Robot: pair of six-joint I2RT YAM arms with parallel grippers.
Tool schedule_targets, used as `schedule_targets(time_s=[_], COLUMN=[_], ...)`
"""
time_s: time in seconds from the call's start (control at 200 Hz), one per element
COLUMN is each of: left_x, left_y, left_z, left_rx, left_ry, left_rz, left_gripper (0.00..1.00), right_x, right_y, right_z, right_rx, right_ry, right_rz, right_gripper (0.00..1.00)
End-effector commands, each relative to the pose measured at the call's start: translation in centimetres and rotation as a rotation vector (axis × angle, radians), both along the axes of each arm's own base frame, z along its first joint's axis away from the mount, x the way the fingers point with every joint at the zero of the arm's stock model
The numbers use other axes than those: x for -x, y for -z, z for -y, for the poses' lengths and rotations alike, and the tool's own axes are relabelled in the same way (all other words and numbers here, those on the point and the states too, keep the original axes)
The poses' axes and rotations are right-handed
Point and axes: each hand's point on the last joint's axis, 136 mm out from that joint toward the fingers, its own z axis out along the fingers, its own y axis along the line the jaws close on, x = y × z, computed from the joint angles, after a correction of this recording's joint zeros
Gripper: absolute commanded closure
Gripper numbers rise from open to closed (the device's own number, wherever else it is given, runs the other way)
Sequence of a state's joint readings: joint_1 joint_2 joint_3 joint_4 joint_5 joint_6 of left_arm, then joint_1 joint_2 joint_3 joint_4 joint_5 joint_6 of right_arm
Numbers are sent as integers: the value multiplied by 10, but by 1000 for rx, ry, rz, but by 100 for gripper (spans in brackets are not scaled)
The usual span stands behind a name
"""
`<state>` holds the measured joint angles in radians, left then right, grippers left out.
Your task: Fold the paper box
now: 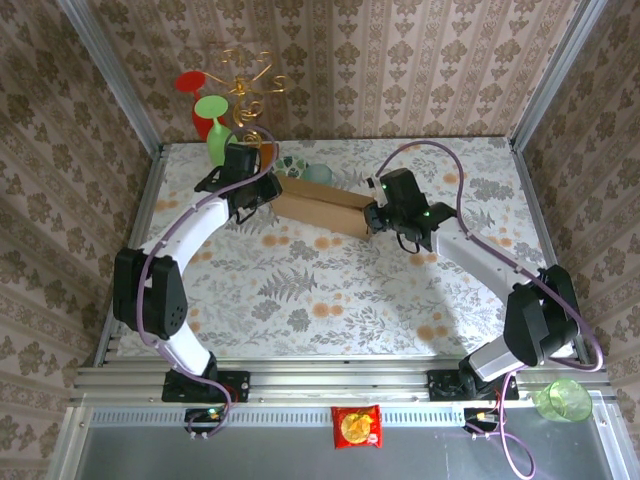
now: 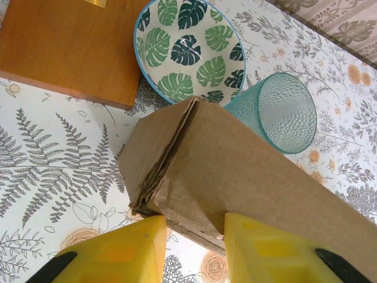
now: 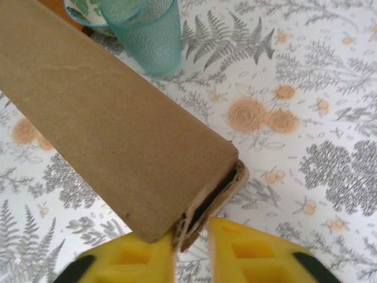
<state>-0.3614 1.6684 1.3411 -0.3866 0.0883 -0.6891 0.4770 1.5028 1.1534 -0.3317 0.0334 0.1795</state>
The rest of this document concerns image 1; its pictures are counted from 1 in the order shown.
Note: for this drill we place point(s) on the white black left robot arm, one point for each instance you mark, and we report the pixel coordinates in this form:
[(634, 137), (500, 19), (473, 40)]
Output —
[(200, 225)]

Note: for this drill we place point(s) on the green plastic wine glass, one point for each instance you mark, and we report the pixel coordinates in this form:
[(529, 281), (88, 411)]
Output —
[(210, 106)]

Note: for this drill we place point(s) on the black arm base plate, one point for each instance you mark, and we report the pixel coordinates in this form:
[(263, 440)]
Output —
[(442, 385), (235, 387)]

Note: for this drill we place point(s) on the aluminium profile frame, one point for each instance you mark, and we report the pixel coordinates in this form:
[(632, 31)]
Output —
[(330, 382)]

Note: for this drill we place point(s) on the red plastic wine glass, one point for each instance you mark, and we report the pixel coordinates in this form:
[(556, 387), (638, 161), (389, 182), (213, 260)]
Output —
[(190, 81)]

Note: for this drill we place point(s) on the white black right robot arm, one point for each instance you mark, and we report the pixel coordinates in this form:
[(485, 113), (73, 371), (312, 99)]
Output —
[(475, 255)]

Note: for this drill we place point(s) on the transparent green plastic cup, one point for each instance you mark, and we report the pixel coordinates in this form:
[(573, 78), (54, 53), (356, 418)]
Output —
[(570, 405)]

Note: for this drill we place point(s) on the red snack packet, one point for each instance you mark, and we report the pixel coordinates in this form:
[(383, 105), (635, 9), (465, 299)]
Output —
[(356, 427)]

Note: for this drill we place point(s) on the brown cardboard paper box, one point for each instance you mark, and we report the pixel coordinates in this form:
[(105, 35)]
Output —
[(320, 207)]

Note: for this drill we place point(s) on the small black circuit board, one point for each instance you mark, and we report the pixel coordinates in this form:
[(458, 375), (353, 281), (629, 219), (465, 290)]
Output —
[(482, 416), (202, 415)]

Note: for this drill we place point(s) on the green patterned small bowl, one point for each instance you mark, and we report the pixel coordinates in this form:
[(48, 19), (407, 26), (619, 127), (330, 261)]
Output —
[(291, 166)]

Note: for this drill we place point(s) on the floral patterned table cloth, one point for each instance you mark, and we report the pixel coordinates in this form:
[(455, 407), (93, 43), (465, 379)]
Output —
[(350, 310)]

